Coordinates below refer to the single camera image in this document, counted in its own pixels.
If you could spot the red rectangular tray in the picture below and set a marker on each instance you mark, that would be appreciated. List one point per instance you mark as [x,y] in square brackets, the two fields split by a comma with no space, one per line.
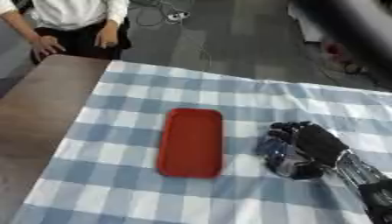
[190,143]

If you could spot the person's hand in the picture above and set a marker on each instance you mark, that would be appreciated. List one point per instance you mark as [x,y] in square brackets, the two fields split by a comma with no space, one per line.
[106,36]
[45,46]

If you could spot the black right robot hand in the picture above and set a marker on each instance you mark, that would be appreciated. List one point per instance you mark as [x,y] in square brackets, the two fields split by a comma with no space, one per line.
[319,145]

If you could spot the person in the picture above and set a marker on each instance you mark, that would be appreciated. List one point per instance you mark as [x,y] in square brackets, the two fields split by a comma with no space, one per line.
[76,23]

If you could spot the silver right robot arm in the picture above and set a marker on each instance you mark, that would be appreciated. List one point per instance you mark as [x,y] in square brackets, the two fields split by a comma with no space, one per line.
[367,180]

